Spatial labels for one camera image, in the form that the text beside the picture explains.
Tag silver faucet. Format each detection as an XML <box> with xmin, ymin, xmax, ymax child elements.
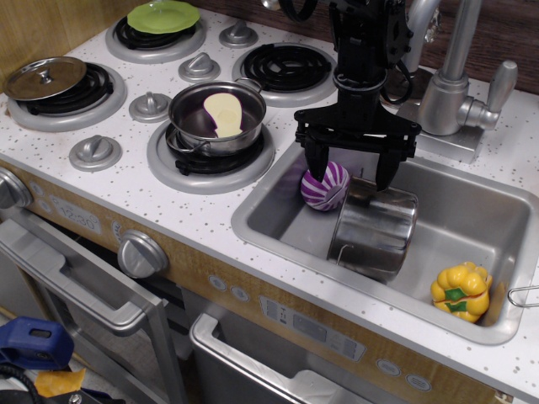
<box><xmin>397</xmin><ymin>1</ymin><xmax>518</xmax><ymax>164</ymax></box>

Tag steel sink basin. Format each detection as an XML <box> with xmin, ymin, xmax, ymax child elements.
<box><xmin>232</xmin><ymin>144</ymin><xmax>538</xmax><ymax>345</ymax></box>

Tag silver stovetop knob front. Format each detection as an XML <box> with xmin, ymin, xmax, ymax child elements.
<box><xmin>69</xmin><ymin>135</ymin><xmax>122</xmax><ymax>172</ymax></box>

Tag silver stovetop knob centre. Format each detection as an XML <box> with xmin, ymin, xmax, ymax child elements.
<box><xmin>178</xmin><ymin>52</ymin><xmax>221</xmax><ymax>83</ymax></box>

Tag purple white striped ball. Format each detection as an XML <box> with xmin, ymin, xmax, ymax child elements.
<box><xmin>300</xmin><ymin>162</ymin><xmax>350</xmax><ymax>211</ymax></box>

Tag yellow tape piece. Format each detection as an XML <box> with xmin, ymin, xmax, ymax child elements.
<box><xmin>34</xmin><ymin>368</ymin><xmax>86</xmax><ymax>398</ymax></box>

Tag front right burner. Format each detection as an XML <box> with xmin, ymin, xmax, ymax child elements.
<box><xmin>147</xmin><ymin>123</ymin><xmax>275</xmax><ymax>195</ymax></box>

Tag green plastic plate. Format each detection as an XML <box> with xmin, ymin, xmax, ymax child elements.
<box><xmin>127</xmin><ymin>1</ymin><xmax>200</xmax><ymax>35</ymax></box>

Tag silver stovetop knob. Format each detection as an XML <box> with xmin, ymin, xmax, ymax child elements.
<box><xmin>219</xmin><ymin>20</ymin><xmax>259</xmax><ymax>49</ymax></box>
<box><xmin>178</xmin><ymin>52</ymin><xmax>221</xmax><ymax>83</ymax></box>
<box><xmin>69</xmin><ymin>135</ymin><xmax>122</xmax><ymax>172</ymax></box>
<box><xmin>129</xmin><ymin>92</ymin><xmax>172</xmax><ymax>123</ymax></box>

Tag yellow toy bell pepper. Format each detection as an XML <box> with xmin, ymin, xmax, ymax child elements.
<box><xmin>430</xmin><ymin>262</ymin><xmax>493</xmax><ymax>323</ymax></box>

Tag dishwasher control panel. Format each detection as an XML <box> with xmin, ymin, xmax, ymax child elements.
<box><xmin>259</xmin><ymin>295</ymin><xmax>366</xmax><ymax>362</ymax></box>

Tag toy eggplant slice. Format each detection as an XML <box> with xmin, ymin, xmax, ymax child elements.
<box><xmin>203</xmin><ymin>93</ymin><xmax>243</xmax><ymax>138</ymax></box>

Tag burner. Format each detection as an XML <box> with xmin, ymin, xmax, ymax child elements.
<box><xmin>232</xmin><ymin>43</ymin><xmax>336</xmax><ymax>108</ymax></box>
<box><xmin>147</xmin><ymin>123</ymin><xmax>275</xmax><ymax>195</ymax></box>
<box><xmin>7</xmin><ymin>63</ymin><xmax>127</xmax><ymax>132</ymax></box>
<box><xmin>105</xmin><ymin>17</ymin><xmax>205</xmax><ymax>64</ymax></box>

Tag wire handle at right edge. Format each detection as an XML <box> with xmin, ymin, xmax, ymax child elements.
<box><xmin>507</xmin><ymin>285</ymin><xmax>538</xmax><ymax>308</ymax></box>

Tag steel pot lid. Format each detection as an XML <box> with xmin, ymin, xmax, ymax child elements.
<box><xmin>3</xmin><ymin>56</ymin><xmax>88</xmax><ymax>101</ymax></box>

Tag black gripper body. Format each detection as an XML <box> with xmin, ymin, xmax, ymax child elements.
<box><xmin>294</xmin><ymin>90</ymin><xmax>421</xmax><ymax>161</ymax></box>

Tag silver oven dial left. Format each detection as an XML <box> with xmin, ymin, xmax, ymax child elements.
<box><xmin>0</xmin><ymin>167</ymin><xmax>34</xmax><ymax>210</ymax></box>

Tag dishwasher door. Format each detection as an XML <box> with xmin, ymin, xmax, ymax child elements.
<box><xmin>189</xmin><ymin>313</ymin><xmax>403</xmax><ymax>403</ymax></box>

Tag oven door with handle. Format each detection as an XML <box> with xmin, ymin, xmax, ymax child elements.
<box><xmin>1</xmin><ymin>218</ymin><xmax>188</xmax><ymax>403</ymax></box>

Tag back right burner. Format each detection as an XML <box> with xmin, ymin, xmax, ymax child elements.
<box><xmin>232</xmin><ymin>43</ymin><xmax>336</xmax><ymax>108</ymax></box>

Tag oven clock display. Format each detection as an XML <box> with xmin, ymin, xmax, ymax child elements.
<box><xmin>50</xmin><ymin>195</ymin><xmax>102</xmax><ymax>235</ymax></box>

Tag blue clamp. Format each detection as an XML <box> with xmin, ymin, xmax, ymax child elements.
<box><xmin>1</xmin><ymin>316</ymin><xmax>74</xmax><ymax>370</ymax></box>

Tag silver stovetop knob back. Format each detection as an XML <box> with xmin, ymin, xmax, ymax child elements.
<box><xmin>219</xmin><ymin>20</ymin><xmax>259</xmax><ymax>49</ymax></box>

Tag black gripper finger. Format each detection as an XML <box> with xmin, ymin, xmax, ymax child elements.
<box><xmin>375</xmin><ymin>151</ymin><xmax>405</xmax><ymax>191</ymax></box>
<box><xmin>303</xmin><ymin>138</ymin><xmax>328</xmax><ymax>183</ymax></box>

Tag silver oven dial right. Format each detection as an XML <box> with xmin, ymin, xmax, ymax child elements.
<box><xmin>117</xmin><ymin>229</ymin><xmax>169</xmax><ymax>279</ymax></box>

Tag back left burner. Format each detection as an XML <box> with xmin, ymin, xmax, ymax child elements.
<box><xmin>105</xmin><ymin>17</ymin><xmax>205</xmax><ymax>64</ymax></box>

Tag steel pan on burner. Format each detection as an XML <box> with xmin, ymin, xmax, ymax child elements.
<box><xmin>168</xmin><ymin>81</ymin><xmax>266</xmax><ymax>157</ymax></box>

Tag silver oven dial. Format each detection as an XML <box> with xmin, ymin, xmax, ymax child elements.
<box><xmin>117</xmin><ymin>229</ymin><xmax>169</xmax><ymax>279</ymax></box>
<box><xmin>0</xmin><ymin>167</ymin><xmax>34</xmax><ymax>210</ymax></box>

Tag steel pot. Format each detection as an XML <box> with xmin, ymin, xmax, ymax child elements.
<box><xmin>327</xmin><ymin>177</ymin><xmax>419</xmax><ymax>283</ymax></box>

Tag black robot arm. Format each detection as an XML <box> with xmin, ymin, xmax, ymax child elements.
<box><xmin>294</xmin><ymin>1</ymin><xmax>421</xmax><ymax>190</ymax></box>

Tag front left burner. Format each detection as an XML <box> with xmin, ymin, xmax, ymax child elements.
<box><xmin>7</xmin><ymin>63</ymin><xmax>127</xmax><ymax>132</ymax></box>

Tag silver stovetop knob left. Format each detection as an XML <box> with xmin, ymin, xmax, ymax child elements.
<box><xmin>129</xmin><ymin>92</ymin><xmax>172</xmax><ymax>123</ymax></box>

